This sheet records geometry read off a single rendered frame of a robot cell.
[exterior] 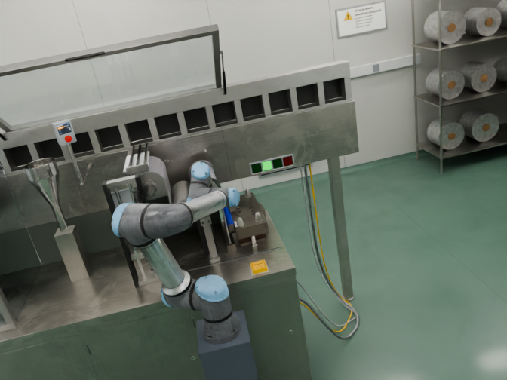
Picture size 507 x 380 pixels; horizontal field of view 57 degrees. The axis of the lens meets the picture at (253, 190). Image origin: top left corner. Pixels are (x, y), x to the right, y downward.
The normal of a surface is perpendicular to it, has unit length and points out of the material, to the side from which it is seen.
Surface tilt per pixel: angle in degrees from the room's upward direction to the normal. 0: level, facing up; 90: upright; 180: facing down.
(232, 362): 90
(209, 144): 90
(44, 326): 0
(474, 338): 0
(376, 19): 90
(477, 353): 0
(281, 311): 90
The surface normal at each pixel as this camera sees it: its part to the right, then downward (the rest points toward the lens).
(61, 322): -0.17, -0.90
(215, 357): 0.15, 0.37
